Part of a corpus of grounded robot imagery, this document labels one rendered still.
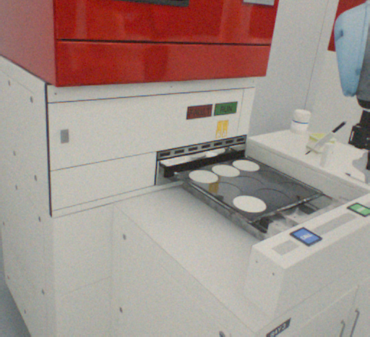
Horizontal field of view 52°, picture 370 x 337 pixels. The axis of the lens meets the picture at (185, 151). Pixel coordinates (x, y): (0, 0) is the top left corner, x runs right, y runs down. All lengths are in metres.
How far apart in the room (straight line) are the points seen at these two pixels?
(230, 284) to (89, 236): 0.52
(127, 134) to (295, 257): 0.62
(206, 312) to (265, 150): 0.74
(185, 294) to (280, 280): 0.29
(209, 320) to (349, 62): 0.69
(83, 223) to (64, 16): 0.63
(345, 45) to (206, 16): 0.74
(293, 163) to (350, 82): 0.92
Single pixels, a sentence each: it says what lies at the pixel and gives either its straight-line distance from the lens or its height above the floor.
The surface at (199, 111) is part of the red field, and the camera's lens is 1.35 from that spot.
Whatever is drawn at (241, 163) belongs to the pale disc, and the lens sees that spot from 1.47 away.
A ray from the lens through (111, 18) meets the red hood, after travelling 1.05.
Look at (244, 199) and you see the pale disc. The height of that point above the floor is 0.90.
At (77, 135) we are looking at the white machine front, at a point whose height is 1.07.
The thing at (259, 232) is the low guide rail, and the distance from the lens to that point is 1.16.
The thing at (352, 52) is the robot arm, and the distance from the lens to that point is 0.54.
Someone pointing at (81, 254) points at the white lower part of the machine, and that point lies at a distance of 1.32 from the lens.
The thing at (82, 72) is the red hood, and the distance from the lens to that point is 1.03.
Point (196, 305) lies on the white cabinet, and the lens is 1.03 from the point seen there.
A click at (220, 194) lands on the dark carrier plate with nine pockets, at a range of 1.21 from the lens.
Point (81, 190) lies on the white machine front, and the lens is 1.20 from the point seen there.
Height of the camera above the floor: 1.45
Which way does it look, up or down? 21 degrees down
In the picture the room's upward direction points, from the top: 6 degrees clockwise
